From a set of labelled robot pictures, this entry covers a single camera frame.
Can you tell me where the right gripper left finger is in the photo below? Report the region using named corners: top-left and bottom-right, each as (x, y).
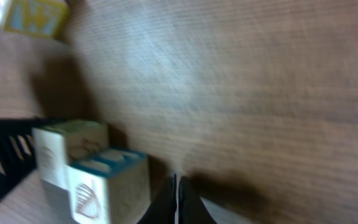
top-left (137, 174), bottom-right (177, 224)

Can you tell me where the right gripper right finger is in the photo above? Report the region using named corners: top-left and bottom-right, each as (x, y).
top-left (178, 176), bottom-right (217, 224)

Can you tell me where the wooden block blue H side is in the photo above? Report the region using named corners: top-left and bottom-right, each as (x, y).
top-left (68, 148), bottom-right (150, 224)

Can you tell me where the wooden block red pattern top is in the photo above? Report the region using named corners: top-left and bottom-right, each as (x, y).
top-left (32, 120), bottom-right (109, 190)

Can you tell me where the wooden block yellow side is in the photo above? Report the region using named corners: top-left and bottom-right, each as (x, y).
top-left (0, 0), bottom-right (70, 39)

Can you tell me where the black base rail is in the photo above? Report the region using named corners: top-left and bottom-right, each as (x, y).
top-left (0, 118), bottom-right (61, 200)

